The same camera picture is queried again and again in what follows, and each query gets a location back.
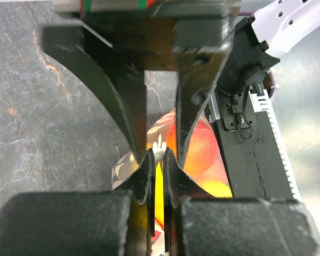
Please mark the light blue cable duct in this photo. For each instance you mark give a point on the light blue cable duct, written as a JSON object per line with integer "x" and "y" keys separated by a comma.
{"x": 263, "y": 103}

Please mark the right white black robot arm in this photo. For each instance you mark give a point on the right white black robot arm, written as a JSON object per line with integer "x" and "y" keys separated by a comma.
{"x": 259, "y": 42}

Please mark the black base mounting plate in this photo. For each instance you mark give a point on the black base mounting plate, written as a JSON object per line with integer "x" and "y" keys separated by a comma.
{"x": 254, "y": 166}

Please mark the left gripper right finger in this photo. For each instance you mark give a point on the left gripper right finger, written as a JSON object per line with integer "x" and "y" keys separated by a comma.
{"x": 186, "y": 206}

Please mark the clear polka dot zip bag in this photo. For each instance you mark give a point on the clear polka dot zip bag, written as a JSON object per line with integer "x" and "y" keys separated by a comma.
{"x": 221, "y": 240}

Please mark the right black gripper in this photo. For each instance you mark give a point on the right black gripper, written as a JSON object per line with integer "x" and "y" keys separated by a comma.
{"x": 196, "y": 37}

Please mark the yellow red mango back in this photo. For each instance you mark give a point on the yellow red mango back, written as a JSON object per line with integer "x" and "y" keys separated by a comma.
{"x": 159, "y": 196}

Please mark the yellow lemon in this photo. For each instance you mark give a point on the yellow lemon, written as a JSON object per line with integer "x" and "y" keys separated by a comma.
{"x": 216, "y": 188}

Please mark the red tomato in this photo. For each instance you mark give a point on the red tomato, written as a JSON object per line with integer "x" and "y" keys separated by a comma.
{"x": 203, "y": 153}

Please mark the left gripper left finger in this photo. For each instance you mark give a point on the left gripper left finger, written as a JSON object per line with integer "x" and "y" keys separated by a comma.
{"x": 139, "y": 226}

